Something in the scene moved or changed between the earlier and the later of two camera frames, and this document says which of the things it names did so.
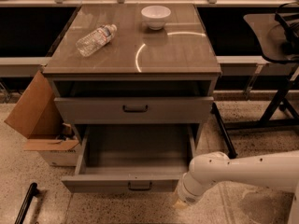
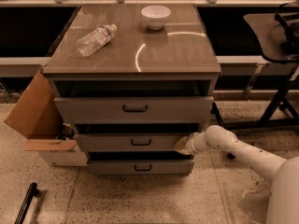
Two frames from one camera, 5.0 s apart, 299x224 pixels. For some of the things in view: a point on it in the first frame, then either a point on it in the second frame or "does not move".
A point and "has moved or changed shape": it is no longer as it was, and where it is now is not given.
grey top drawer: x=135 y=110 does not move
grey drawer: x=133 y=159 has moved or changed shape
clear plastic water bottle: x=95 y=40 does not move
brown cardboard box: x=39 y=117 does not move
